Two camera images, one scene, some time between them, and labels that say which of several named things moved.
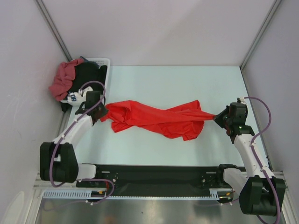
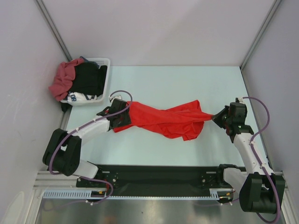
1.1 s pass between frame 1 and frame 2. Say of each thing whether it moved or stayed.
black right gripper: stayed
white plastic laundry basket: stayed
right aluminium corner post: stayed
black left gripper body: moved
